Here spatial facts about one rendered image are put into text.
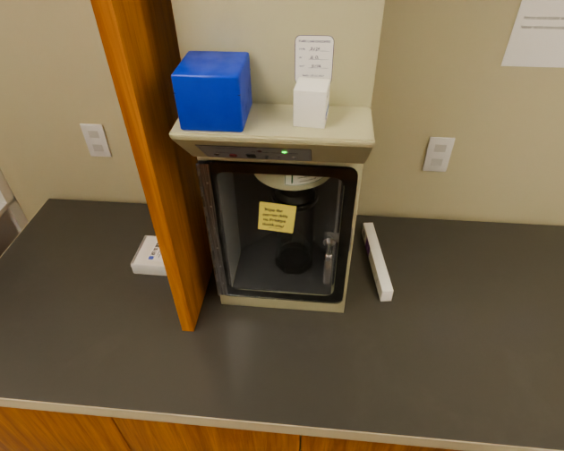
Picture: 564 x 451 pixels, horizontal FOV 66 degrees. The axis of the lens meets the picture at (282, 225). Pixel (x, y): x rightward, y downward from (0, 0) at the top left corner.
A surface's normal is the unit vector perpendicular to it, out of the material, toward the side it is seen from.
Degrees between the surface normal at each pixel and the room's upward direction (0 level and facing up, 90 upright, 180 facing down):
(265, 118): 0
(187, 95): 90
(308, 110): 90
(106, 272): 0
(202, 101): 90
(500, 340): 0
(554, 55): 90
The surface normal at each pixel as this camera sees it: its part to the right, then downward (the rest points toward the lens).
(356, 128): -0.01, -0.75
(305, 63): -0.10, 0.66
